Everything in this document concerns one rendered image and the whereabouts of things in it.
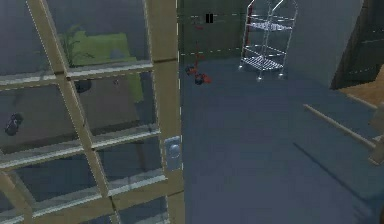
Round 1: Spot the wooden glass-paned room door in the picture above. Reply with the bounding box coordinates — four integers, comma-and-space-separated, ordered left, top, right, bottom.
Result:
0, 0, 186, 224

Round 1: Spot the red and blue floor toy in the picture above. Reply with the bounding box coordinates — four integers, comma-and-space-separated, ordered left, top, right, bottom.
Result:
185, 23, 212, 86

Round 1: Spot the silver round door knob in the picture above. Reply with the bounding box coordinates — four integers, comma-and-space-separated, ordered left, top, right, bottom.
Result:
164, 135, 183, 172

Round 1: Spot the dark green cupboard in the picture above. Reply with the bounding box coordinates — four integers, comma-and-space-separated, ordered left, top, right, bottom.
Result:
177, 0, 253, 56

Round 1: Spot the green armchair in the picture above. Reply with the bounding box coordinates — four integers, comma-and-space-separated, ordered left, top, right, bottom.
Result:
71, 30, 144, 103

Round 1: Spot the green house plant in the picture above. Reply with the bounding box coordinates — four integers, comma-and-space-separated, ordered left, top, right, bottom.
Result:
57, 23, 96, 69

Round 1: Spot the light wooden chair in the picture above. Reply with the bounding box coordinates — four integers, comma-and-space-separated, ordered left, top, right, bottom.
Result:
302, 101, 384, 166

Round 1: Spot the dark wooden cabinet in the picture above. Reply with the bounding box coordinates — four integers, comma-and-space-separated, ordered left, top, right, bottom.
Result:
329, 0, 384, 90

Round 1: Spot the white wire corner shelf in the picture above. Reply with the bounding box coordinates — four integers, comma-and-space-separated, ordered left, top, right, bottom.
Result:
238, 0, 299, 82

